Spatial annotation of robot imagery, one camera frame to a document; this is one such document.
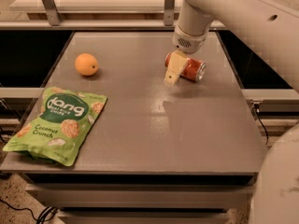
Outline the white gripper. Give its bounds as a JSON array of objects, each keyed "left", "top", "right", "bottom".
[{"left": 164, "top": 25, "right": 208, "bottom": 86}]

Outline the red coke can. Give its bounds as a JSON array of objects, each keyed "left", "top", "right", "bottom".
[{"left": 164, "top": 51, "right": 207, "bottom": 83}]

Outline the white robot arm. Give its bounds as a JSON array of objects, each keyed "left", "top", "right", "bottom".
[{"left": 173, "top": 0, "right": 299, "bottom": 224}]

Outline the green rice chip bag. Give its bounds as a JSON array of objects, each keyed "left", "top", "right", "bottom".
[{"left": 3, "top": 87, "right": 107, "bottom": 167}]

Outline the orange fruit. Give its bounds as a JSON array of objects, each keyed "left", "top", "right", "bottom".
[{"left": 75, "top": 53, "right": 99, "bottom": 77}]

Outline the metal window frame rail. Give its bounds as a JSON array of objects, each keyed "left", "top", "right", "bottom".
[{"left": 0, "top": 0, "right": 263, "bottom": 32}]

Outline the black cables bottom left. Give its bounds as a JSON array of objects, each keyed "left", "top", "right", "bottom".
[{"left": 0, "top": 197, "right": 59, "bottom": 224}]

